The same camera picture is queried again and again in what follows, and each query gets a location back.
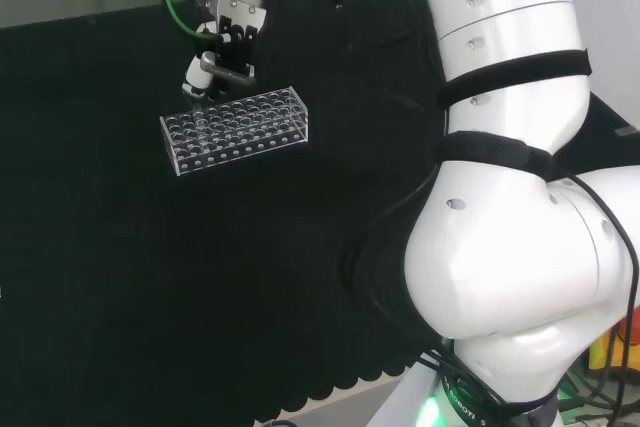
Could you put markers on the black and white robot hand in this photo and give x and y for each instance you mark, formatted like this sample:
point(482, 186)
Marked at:
point(239, 39)

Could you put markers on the clear glass test tube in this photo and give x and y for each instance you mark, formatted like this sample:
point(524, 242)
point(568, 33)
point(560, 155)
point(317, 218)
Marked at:
point(198, 119)

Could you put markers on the clear plastic test tube rack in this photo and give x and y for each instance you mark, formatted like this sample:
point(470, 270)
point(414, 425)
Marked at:
point(240, 147)

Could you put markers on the black bench cloth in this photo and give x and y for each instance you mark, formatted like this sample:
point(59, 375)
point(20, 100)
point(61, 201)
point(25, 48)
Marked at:
point(150, 257)

